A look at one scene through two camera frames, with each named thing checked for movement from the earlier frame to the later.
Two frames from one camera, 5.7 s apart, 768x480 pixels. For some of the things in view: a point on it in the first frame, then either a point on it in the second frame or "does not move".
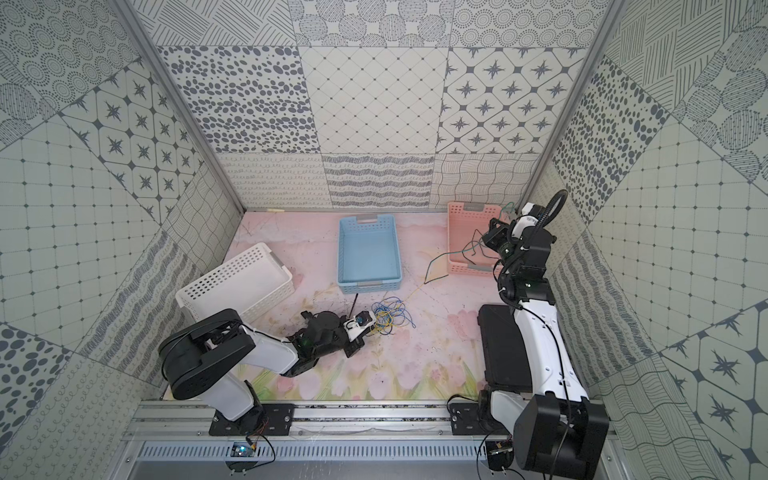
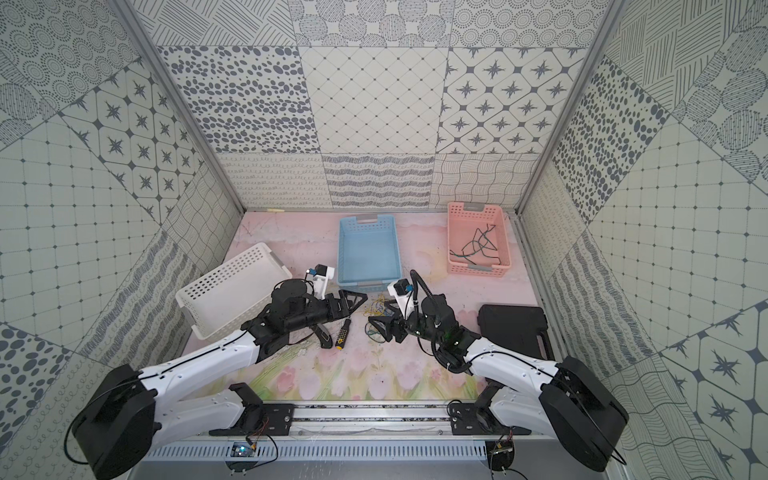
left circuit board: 242,449 does not move
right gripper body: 506,245 → 416,325
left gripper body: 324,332 → 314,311
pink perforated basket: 467,250 does not move
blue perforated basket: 368,254 does not move
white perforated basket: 250,283 does not move
